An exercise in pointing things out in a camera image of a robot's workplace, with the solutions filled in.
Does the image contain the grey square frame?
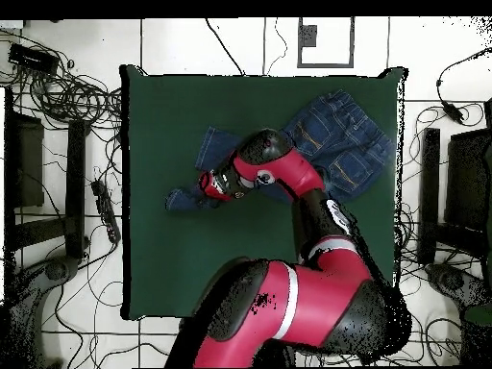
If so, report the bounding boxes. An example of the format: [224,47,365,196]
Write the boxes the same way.
[296,15,356,69]

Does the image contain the thick black cable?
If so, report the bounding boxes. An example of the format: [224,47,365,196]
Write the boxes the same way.
[204,17,246,77]

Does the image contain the thin black cable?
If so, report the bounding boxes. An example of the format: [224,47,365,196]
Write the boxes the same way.
[264,17,288,77]

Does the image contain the small dark grey square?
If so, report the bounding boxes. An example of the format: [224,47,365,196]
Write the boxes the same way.
[299,24,319,48]

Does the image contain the black stand bar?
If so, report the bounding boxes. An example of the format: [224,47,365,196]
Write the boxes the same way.
[417,128,442,265]
[63,119,87,259]

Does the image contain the black cable with connector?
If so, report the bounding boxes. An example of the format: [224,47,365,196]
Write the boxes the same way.
[435,46,492,125]

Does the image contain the dark grey stand foot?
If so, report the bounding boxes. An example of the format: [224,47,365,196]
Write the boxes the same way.
[423,261,486,308]
[9,256,83,308]

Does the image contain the black power adapter box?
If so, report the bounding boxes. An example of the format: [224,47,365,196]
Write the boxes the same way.
[8,42,60,74]

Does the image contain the dark green table cloth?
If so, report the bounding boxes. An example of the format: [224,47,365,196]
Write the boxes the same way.
[119,63,408,322]

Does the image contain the dark green fabric piece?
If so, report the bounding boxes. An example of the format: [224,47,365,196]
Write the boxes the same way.
[462,302,492,328]

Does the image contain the black power strip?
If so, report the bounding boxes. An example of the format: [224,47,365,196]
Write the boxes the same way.
[90,179,122,244]

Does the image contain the black cable tangle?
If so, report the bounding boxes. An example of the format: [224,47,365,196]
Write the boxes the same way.
[0,28,124,132]
[393,203,424,278]

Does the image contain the blue denim jeans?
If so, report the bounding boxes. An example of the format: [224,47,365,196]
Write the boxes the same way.
[164,88,397,212]

